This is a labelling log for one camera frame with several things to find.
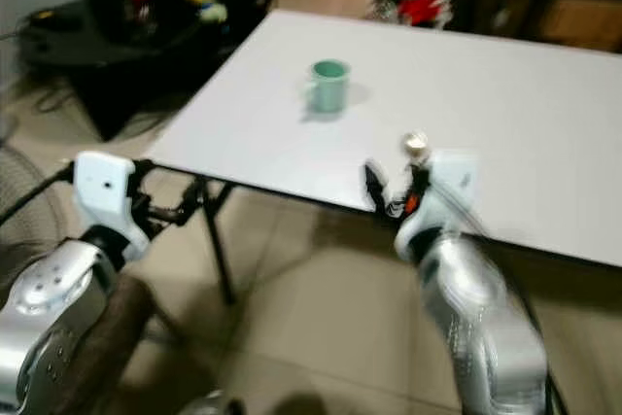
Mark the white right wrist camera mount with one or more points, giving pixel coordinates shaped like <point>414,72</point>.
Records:
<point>452,182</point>

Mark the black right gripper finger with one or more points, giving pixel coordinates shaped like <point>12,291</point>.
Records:
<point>420,180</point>
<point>377,190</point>

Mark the black table leg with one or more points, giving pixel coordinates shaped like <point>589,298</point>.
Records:
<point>222,259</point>

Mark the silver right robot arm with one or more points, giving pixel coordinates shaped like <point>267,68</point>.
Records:
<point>486,328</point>

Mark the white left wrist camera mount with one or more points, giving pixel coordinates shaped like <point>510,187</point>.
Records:
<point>105,187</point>

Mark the brown cardboard box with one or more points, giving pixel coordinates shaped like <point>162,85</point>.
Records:
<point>578,21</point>

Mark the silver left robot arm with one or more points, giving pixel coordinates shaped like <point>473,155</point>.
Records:
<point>49,328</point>

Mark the black low stand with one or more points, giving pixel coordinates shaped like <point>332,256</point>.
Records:
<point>117,85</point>

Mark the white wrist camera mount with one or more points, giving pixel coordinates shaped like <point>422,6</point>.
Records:
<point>105,187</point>
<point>452,182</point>

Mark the green ceramic mug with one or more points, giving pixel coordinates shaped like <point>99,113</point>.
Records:
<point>328,86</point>

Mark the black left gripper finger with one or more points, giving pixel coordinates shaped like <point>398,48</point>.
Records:
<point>192,201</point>

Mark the gold metal spoon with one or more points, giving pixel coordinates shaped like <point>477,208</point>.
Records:
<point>416,144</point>

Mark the red cloth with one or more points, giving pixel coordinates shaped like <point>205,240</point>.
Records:
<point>420,9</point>

